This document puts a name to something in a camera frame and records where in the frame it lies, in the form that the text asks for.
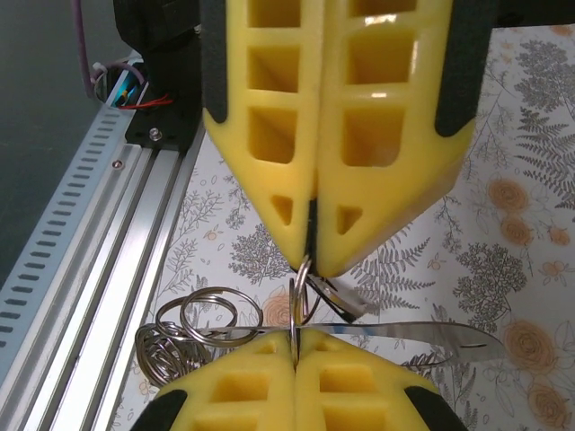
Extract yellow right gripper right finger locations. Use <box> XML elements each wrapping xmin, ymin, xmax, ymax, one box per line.
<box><xmin>296</xmin><ymin>334</ymin><xmax>468</xmax><ymax>431</ymax></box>

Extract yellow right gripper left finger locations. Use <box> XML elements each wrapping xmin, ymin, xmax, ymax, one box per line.
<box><xmin>141</xmin><ymin>334</ymin><xmax>297</xmax><ymax>431</ymax></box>

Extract silver keyring bundle with tags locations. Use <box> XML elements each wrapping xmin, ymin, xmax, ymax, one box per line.
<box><xmin>134</xmin><ymin>254</ymin><xmax>324</xmax><ymax>391</ymax></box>

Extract floral table mat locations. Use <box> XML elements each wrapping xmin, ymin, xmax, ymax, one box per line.
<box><xmin>107</xmin><ymin>20</ymin><xmax>575</xmax><ymax>431</ymax></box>

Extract small wire connector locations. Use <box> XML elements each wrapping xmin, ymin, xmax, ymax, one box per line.
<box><xmin>92</xmin><ymin>60</ymin><xmax>174</xmax><ymax>111</ymax></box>

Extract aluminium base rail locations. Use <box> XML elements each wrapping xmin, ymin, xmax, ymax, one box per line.
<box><xmin>20</xmin><ymin>134</ymin><xmax>206</xmax><ymax>431</ymax></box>

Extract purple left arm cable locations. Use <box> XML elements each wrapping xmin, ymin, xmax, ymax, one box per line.
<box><xmin>71</xmin><ymin>0</ymin><xmax>149</xmax><ymax>98</ymax></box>

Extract grey slotted cable duct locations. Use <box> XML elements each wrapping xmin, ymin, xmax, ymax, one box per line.
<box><xmin>0</xmin><ymin>48</ymin><xmax>149</xmax><ymax>356</ymax></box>

